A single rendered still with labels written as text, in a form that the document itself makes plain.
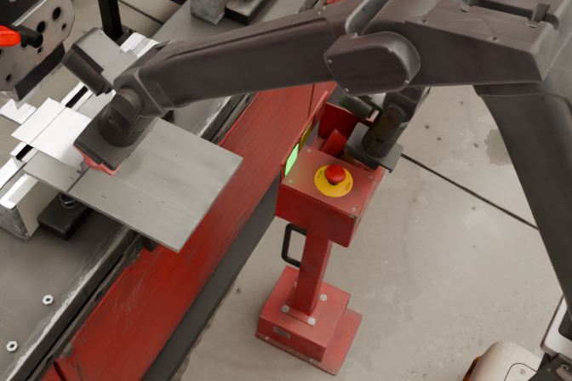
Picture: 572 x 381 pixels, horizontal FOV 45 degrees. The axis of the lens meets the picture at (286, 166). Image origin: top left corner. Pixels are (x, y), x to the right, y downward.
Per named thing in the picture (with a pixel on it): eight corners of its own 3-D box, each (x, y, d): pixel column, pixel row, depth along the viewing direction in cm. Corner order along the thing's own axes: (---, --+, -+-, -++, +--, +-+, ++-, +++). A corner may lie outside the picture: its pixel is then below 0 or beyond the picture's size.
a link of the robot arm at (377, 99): (406, 114, 114) (428, 83, 118) (349, 76, 115) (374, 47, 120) (381, 151, 124) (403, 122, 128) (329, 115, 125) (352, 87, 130)
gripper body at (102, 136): (72, 142, 90) (85, 121, 83) (119, 92, 95) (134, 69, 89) (112, 173, 91) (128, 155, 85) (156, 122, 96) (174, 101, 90)
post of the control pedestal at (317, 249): (309, 316, 182) (337, 210, 138) (291, 308, 183) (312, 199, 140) (317, 299, 185) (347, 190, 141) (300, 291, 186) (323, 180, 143)
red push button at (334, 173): (338, 195, 127) (341, 184, 124) (318, 185, 128) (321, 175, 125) (346, 179, 129) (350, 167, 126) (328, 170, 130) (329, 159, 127)
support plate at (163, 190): (178, 253, 93) (177, 250, 93) (23, 173, 99) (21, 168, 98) (243, 162, 103) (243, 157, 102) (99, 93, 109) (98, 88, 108)
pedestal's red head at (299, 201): (347, 249, 133) (363, 199, 119) (273, 215, 137) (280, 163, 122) (383, 175, 144) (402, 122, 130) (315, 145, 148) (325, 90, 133)
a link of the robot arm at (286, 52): (424, 99, 47) (490, 11, 52) (386, 29, 44) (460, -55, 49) (123, 130, 79) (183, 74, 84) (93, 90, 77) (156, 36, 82)
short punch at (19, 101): (23, 112, 94) (5, 64, 86) (11, 106, 94) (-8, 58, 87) (69, 67, 99) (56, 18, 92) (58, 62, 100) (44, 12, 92)
